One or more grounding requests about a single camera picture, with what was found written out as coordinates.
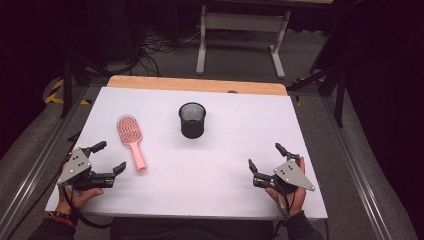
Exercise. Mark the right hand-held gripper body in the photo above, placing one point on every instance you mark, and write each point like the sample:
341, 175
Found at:
291, 175

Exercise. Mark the white board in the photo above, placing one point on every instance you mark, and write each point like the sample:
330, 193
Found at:
206, 173

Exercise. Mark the person's left hand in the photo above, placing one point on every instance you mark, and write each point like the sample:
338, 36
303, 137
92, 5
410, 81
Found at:
83, 198

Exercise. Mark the wooden table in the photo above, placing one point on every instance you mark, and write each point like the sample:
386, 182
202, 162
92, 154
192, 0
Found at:
200, 85

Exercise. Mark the person's dark lap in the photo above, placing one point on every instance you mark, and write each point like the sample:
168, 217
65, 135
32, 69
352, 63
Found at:
190, 230

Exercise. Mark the black mesh cup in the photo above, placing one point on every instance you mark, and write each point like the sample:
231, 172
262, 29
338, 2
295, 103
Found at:
192, 125

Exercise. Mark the pink hairbrush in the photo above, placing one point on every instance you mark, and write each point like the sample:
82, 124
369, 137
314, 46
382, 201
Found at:
130, 135

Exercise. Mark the yellow black hazard tape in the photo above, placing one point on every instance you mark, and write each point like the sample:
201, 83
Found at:
55, 93

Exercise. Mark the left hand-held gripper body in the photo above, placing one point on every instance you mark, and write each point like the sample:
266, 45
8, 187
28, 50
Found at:
77, 166

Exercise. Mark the aluminium rail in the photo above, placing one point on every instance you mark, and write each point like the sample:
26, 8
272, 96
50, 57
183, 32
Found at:
356, 166
36, 166

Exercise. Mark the white metal table frame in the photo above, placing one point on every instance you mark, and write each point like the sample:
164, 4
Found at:
243, 21

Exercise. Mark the person's right hand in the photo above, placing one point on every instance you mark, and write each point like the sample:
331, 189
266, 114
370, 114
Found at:
296, 200

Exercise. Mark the black tripod stand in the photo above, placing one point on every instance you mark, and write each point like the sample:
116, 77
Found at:
71, 80
333, 76

